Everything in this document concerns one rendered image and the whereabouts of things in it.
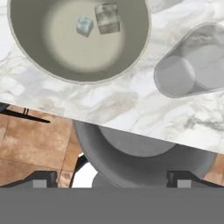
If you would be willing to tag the small bluish ice cube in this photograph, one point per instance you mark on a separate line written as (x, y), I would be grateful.
(84, 26)

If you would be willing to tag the large grey ice cube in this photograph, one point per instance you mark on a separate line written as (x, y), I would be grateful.
(108, 19)

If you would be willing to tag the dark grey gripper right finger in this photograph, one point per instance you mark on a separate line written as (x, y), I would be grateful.
(178, 176)

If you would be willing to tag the clear glass cup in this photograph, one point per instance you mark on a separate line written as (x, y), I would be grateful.
(186, 67)

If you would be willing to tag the grey round stool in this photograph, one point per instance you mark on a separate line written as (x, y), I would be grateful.
(134, 169)

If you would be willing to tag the white round object black rim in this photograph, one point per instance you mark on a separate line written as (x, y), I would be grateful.
(84, 178)

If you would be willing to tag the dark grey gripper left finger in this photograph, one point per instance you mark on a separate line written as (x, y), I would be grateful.
(43, 178)

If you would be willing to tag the grey round ice bowl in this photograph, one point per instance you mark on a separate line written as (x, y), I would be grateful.
(32, 38)

